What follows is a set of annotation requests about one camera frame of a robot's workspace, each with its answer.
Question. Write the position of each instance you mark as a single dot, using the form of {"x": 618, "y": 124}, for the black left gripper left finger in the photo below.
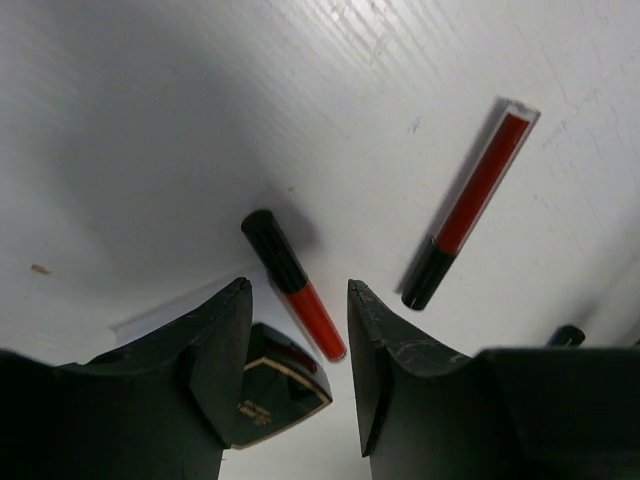
{"x": 159, "y": 407}

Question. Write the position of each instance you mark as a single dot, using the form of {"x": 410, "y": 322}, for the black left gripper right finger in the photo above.
{"x": 427, "y": 411}

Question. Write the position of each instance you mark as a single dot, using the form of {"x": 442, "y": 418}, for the short red lip pencil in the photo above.
{"x": 272, "y": 247}

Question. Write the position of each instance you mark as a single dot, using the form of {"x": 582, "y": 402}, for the red lip gloss black cap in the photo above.
{"x": 499, "y": 141}

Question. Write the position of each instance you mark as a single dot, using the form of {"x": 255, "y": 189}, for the dark red lipstick tube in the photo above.
{"x": 567, "y": 336}

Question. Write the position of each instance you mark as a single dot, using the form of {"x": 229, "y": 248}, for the black square compact case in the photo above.
{"x": 283, "y": 385}

